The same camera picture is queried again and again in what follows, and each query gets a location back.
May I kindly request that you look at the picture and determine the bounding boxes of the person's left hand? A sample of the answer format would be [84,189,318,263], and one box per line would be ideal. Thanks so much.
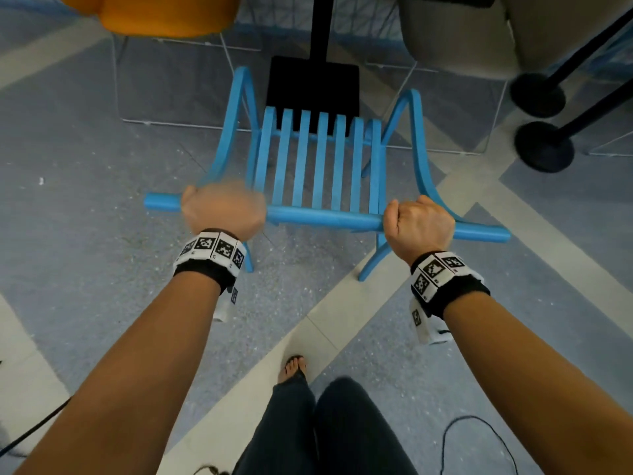
[181,182,268,242]

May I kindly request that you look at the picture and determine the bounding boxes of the person's left forearm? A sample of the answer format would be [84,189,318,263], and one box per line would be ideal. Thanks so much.
[15,272,222,475]

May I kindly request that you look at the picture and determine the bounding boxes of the orange chair white wire frame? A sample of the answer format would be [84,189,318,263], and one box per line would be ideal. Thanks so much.
[57,0,263,131]

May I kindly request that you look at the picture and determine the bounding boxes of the left wrist marker band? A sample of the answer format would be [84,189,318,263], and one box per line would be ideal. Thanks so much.
[173,228,247,323]

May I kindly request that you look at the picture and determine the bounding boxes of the person's right hand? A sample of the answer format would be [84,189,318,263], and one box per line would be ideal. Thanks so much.
[383,195,456,267]

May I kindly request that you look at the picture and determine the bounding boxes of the person's left foot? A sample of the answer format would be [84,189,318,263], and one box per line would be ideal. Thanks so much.
[277,355,308,385]

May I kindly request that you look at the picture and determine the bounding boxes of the right wrist marker band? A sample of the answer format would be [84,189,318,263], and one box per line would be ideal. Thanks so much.
[408,250,491,346]

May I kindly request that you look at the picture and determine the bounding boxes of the black stanchion post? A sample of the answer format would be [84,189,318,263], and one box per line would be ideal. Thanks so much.
[510,7,633,119]
[514,79,633,174]

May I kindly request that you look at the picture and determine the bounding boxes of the person's right leg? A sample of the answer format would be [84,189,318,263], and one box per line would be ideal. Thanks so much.
[315,377,418,475]

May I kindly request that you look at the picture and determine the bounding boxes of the person's leg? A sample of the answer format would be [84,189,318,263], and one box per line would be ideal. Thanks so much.
[315,377,418,475]
[232,377,317,475]

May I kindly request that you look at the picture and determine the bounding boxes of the grey chair white wire frame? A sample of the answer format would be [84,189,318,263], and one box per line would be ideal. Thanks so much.
[366,0,633,156]

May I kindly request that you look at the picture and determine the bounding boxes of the wrist marker band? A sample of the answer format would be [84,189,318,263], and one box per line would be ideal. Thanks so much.
[173,228,247,323]
[408,250,491,346]

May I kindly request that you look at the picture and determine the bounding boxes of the blue wooden slatted chair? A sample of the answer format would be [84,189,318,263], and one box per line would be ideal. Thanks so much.
[144,66,511,282]

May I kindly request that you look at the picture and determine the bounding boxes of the black cable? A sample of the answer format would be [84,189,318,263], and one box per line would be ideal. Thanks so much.
[439,415,519,475]
[0,398,72,458]

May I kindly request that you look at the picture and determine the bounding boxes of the black pedestal table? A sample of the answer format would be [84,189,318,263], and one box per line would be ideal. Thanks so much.
[266,0,497,135]

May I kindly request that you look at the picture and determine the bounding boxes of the person's right forearm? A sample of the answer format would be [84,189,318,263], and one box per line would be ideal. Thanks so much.
[443,291,633,475]

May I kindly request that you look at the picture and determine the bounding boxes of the person's left leg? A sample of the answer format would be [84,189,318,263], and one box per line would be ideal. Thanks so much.
[232,377,317,475]

